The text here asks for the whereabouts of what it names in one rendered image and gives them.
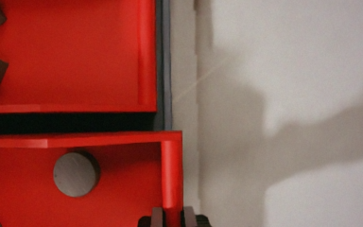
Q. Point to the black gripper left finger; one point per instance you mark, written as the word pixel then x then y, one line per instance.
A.
pixel 157 219

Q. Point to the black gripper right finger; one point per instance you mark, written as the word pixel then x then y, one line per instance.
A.
pixel 188 218

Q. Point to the grey metal shelf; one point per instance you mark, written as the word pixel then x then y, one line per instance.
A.
pixel 97 122

